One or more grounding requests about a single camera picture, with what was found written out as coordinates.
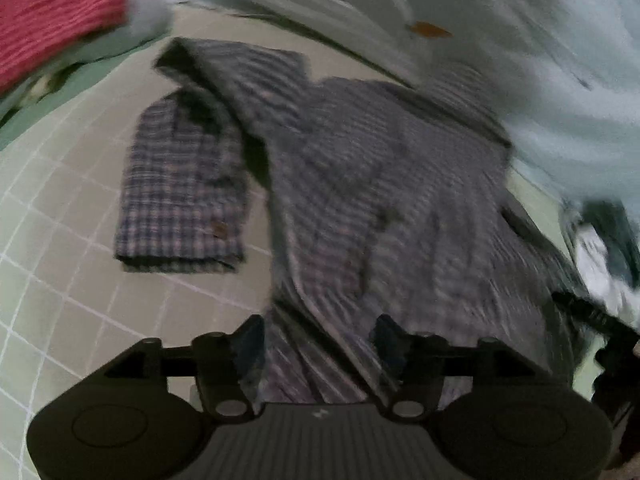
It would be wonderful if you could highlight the red striped garment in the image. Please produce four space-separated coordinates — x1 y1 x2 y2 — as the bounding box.
1 0 127 92

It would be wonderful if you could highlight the dark plaid button shirt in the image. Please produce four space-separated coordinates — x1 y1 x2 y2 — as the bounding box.
115 38 587 403

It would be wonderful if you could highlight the green grid bed sheet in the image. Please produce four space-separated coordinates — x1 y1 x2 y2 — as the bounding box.
0 1 640 480

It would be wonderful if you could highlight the white garment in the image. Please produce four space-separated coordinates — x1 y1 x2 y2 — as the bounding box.
573 224 639 330

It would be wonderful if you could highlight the light blue carrot-print quilt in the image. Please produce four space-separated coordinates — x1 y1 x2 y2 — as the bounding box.
168 0 639 216

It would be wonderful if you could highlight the dark teal garment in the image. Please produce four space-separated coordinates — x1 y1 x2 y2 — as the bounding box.
560 200 639 288

